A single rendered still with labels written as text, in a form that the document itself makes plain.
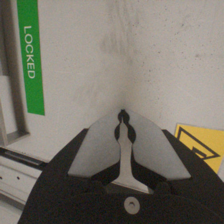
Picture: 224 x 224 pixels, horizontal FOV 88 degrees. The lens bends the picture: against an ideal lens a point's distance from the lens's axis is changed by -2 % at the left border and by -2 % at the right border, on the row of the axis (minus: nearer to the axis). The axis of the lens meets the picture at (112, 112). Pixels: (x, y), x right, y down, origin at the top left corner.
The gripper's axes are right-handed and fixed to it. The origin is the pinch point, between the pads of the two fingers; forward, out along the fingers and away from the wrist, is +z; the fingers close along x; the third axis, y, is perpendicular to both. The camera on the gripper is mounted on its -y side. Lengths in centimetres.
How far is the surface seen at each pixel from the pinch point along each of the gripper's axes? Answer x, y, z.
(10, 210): -24.0, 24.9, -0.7
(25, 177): -19.1, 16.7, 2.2
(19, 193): -22.4, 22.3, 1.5
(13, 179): -23.2, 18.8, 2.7
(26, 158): -18.0, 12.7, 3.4
